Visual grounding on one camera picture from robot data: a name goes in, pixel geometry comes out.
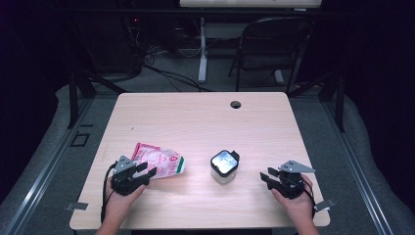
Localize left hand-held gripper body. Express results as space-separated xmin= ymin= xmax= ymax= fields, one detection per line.
xmin=110 ymin=155 xmax=147 ymax=197

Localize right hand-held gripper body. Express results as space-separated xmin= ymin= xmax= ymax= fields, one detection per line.
xmin=267 ymin=159 xmax=317 ymax=201

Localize white plastic bag red print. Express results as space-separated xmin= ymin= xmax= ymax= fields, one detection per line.
xmin=131 ymin=142 xmax=187 ymax=180

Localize person's right hand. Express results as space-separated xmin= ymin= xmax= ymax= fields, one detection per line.
xmin=270 ymin=173 xmax=316 ymax=219

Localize person's left hand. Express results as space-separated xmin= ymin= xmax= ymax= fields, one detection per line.
xmin=105 ymin=178 xmax=147 ymax=219

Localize grey tape tab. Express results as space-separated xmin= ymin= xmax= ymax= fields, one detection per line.
xmin=66 ymin=202 xmax=89 ymax=212
xmin=314 ymin=198 xmax=337 ymax=212

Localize white desk leg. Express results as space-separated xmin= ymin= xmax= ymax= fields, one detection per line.
xmin=197 ymin=16 xmax=209 ymax=84
xmin=273 ymin=69 xmax=286 ymax=85

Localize black folding chair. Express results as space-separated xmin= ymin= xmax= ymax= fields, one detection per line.
xmin=227 ymin=16 xmax=315 ymax=95

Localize white desk top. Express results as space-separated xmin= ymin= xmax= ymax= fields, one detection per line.
xmin=178 ymin=0 xmax=324 ymax=9

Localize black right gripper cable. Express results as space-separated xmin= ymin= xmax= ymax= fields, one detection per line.
xmin=302 ymin=180 xmax=318 ymax=220

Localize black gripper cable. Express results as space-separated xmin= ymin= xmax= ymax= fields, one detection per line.
xmin=302 ymin=180 xmax=318 ymax=220
xmin=100 ymin=161 xmax=118 ymax=225

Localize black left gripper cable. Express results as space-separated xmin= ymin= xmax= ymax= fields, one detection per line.
xmin=100 ymin=161 xmax=118 ymax=225

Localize aluminium floor rail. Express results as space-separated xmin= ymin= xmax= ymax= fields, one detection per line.
xmin=0 ymin=97 xmax=96 ymax=235
xmin=320 ymin=100 xmax=396 ymax=235

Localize black metal frame stand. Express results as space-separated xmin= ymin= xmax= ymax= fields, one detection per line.
xmin=66 ymin=69 xmax=129 ymax=130
xmin=286 ymin=69 xmax=347 ymax=133

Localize black floor cables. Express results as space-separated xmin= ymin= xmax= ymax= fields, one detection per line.
xmin=142 ymin=45 xmax=213 ymax=93

